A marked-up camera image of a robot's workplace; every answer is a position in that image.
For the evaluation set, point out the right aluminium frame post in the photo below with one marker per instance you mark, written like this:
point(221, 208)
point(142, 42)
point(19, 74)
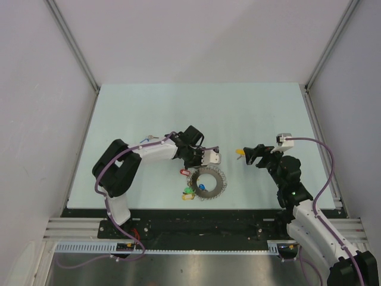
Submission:
point(332, 42)

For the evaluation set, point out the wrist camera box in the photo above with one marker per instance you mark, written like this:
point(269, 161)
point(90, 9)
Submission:
point(284, 142)
point(210, 156)

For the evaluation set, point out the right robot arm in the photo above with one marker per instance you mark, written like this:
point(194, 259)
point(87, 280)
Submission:
point(341, 262)

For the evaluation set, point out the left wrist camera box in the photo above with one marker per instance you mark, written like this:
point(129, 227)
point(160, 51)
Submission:
point(210, 156)

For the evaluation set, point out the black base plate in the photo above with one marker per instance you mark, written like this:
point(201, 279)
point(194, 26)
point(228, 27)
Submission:
point(191, 229)

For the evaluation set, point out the yellow tag key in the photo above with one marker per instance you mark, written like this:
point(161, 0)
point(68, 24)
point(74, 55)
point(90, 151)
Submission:
point(240, 153)

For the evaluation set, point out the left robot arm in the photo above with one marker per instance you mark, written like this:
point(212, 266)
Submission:
point(115, 171)

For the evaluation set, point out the grey slotted cable duct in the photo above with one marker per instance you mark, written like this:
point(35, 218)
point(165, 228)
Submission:
point(122, 248)

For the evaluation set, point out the yellow tag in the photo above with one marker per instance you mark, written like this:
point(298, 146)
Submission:
point(187, 197)

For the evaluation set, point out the left aluminium frame post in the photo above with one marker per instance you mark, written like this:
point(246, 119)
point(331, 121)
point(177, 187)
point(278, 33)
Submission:
point(70, 40)

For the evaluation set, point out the red tag key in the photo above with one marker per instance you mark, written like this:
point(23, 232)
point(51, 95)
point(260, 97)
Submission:
point(185, 172)

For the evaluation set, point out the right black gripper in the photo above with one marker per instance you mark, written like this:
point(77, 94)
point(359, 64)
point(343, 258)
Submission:
point(260, 151)

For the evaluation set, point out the green tag key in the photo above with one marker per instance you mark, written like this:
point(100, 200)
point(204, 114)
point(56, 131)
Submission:
point(188, 190)

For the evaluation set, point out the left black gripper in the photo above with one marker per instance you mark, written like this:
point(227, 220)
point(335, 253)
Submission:
point(200, 151)

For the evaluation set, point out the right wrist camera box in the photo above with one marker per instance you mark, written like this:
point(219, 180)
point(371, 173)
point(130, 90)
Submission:
point(284, 142)

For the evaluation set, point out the aluminium frame post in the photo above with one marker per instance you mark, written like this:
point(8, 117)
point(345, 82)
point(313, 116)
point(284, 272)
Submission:
point(70, 40)
point(332, 42)

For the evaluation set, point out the metal keyring disc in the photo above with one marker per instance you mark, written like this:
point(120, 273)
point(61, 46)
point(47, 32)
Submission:
point(214, 180)

